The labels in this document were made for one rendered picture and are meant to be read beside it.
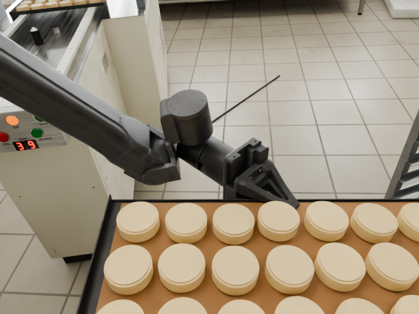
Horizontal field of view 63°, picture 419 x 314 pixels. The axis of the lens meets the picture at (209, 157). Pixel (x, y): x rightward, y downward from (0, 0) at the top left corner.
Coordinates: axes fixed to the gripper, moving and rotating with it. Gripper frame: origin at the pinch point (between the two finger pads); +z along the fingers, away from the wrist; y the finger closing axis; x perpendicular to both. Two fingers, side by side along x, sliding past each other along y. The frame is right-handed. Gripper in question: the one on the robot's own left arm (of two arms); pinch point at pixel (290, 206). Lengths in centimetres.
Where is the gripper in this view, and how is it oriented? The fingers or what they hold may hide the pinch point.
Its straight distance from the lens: 46.3
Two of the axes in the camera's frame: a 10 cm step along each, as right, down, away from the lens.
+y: 0.1, 7.6, 6.5
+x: -7.0, 4.7, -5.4
